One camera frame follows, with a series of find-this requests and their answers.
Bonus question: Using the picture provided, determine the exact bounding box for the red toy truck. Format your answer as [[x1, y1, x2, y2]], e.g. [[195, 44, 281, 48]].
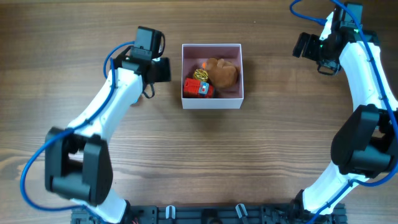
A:
[[183, 78, 215, 98]]

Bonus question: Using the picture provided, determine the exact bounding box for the yellow round toy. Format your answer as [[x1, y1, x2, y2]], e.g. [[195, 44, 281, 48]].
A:
[[193, 69, 209, 82]]

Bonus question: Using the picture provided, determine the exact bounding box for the brown plush toy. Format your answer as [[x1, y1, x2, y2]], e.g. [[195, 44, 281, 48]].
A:
[[202, 58, 238, 89]]

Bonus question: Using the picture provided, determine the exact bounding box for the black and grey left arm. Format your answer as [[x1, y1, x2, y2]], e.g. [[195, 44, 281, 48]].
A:
[[44, 26, 171, 223]]

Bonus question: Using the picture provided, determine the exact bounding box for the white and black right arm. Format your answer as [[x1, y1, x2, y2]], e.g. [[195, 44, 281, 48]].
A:
[[287, 1, 397, 223]]

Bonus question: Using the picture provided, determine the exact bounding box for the white box with pink interior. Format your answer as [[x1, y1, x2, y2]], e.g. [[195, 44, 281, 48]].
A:
[[181, 44, 244, 109]]

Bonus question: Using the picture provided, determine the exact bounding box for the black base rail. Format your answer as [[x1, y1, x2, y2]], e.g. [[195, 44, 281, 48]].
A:
[[70, 203, 348, 224]]

